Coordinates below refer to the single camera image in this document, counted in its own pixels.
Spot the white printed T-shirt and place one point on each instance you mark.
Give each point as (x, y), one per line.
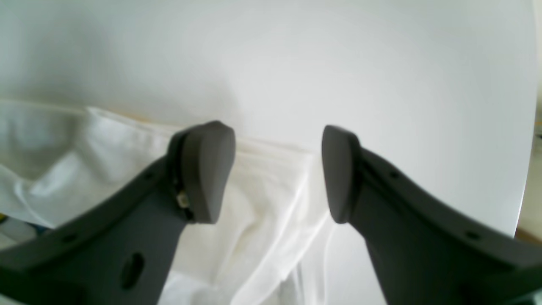
(268, 246)

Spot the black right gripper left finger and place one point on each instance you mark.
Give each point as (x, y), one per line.
(120, 252)

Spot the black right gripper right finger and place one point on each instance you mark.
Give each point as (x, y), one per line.
(423, 252)

